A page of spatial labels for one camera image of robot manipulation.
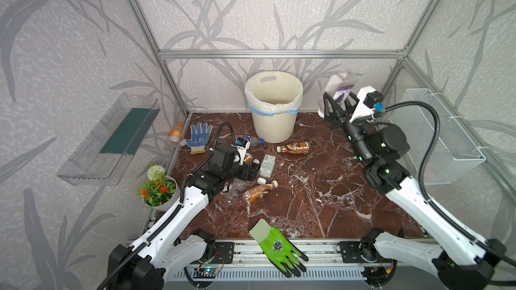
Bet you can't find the purple label bottle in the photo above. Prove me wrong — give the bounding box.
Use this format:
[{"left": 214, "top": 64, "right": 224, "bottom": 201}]
[{"left": 323, "top": 71, "right": 357, "bottom": 109}]

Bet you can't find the nescafe bottle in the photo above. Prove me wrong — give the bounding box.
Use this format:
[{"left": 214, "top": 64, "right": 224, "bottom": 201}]
[
  {"left": 243, "top": 180, "right": 279, "bottom": 205},
  {"left": 244, "top": 153, "right": 254, "bottom": 164},
  {"left": 276, "top": 142, "right": 310, "bottom": 154}
]

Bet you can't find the orange cap bottle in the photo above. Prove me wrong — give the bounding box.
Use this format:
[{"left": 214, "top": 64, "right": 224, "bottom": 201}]
[{"left": 168, "top": 122, "right": 184, "bottom": 144}]

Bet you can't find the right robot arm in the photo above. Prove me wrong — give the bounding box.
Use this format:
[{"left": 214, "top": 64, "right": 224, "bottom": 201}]
[{"left": 322, "top": 87, "right": 515, "bottom": 289}]

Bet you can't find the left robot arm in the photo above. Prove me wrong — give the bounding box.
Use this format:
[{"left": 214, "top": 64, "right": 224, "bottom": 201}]
[{"left": 99, "top": 136, "right": 258, "bottom": 289}]

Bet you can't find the blue label bottle near bin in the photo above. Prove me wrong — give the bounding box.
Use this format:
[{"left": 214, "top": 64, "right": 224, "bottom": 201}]
[{"left": 245, "top": 136, "right": 265, "bottom": 146}]

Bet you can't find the cream plastic waste bin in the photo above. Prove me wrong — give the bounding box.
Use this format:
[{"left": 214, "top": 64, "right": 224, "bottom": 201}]
[{"left": 246, "top": 70, "right": 304, "bottom": 144}]

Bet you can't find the white bin liner bag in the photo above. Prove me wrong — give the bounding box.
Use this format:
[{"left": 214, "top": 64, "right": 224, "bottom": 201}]
[{"left": 245, "top": 71, "right": 304, "bottom": 116}]

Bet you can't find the clear unlabelled plastic bottle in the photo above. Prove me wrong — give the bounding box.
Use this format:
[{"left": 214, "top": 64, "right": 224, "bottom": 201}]
[{"left": 229, "top": 179, "right": 255, "bottom": 194}]

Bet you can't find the green label flat bottle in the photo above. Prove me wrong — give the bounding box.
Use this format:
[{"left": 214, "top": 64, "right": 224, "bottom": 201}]
[{"left": 259, "top": 154, "right": 276, "bottom": 178}]

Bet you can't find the blue dotted work glove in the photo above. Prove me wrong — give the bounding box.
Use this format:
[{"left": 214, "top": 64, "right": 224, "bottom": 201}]
[{"left": 180, "top": 122, "right": 213, "bottom": 155}]

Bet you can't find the potted artificial flower plant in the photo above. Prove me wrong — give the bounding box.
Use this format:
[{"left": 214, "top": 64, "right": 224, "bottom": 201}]
[{"left": 139, "top": 165, "right": 179, "bottom": 211}]

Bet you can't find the green rubber work glove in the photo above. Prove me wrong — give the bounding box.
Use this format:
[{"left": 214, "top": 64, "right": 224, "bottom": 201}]
[{"left": 249, "top": 219, "right": 309, "bottom": 278}]

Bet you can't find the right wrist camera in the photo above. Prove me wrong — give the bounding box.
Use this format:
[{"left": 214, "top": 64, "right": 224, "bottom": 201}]
[{"left": 350, "top": 86, "right": 385, "bottom": 122}]

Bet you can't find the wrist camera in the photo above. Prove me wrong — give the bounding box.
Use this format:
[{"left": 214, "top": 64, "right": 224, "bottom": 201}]
[
  {"left": 235, "top": 137, "right": 251, "bottom": 165},
  {"left": 350, "top": 86, "right": 385, "bottom": 122}
]

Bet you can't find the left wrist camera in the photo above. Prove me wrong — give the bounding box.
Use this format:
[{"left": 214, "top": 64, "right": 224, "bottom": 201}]
[{"left": 235, "top": 137, "right": 251, "bottom": 165}]

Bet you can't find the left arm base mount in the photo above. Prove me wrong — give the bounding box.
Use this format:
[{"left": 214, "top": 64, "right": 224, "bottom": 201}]
[{"left": 191, "top": 229, "right": 235, "bottom": 264}]

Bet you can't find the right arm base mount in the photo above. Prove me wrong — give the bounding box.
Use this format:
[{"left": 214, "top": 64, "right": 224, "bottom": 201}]
[{"left": 335, "top": 228, "right": 397, "bottom": 265}]

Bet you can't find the aluminium front rail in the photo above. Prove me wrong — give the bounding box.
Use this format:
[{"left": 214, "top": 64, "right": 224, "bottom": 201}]
[{"left": 116, "top": 238, "right": 454, "bottom": 269}]

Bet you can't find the clear acrylic wall shelf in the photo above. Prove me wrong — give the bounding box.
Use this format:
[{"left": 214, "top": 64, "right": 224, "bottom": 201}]
[{"left": 56, "top": 93, "right": 161, "bottom": 187}]

